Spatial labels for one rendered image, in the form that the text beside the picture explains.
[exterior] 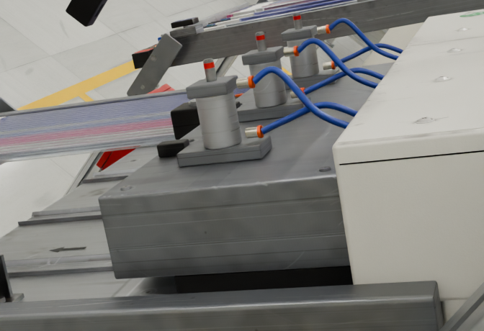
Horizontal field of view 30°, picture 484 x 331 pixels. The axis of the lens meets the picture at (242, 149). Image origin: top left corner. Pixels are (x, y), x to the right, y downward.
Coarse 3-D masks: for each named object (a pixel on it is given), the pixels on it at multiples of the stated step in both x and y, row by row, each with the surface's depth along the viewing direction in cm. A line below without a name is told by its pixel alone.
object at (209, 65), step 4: (204, 60) 50; (208, 60) 50; (212, 60) 50; (204, 64) 50; (208, 64) 50; (212, 64) 50; (204, 68) 50; (208, 68) 50; (212, 68) 50; (208, 72) 50; (212, 72) 50; (208, 76) 50; (212, 76) 50; (216, 76) 51; (208, 80) 50; (212, 80) 50; (216, 80) 51
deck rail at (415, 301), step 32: (288, 288) 44; (320, 288) 43; (352, 288) 42; (384, 288) 42; (416, 288) 41; (0, 320) 47; (32, 320) 46; (64, 320) 46; (96, 320) 45; (128, 320) 44; (160, 320) 44; (192, 320) 43; (224, 320) 43; (256, 320) 42; (288, 320) 42; (320, 320) 42; (352, 320) 41; (384, 320) 41; (416, 320) 40
